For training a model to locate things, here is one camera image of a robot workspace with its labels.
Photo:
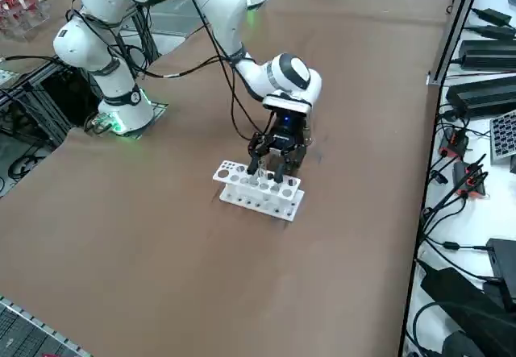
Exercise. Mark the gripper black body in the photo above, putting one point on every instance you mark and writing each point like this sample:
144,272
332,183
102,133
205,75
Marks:
288,131

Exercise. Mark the white test tube rack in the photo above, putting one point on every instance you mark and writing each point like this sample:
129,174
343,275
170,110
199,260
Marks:
238,193

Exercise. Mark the orange black device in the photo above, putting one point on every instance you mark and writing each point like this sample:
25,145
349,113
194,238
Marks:
453,143
469,181

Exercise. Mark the large black power brick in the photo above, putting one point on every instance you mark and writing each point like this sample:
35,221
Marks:
479,97
489,56

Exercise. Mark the checkered calibration board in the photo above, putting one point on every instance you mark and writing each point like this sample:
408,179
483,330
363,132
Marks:
504,135

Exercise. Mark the small black power adapter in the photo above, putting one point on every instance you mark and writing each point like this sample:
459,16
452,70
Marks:
493,15
492,31

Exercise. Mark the black power supply box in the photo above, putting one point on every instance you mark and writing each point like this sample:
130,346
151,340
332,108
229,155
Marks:
504,260

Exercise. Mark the clear acrylic box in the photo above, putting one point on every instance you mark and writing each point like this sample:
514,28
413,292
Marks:
24,22

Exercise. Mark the black grid panel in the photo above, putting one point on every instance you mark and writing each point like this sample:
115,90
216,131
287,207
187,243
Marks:
20,329

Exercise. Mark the silver aluminium profile post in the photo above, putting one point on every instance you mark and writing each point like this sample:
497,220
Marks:
456,22

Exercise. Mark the black aluminium frame structure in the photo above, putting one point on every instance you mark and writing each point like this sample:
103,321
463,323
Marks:
36,91

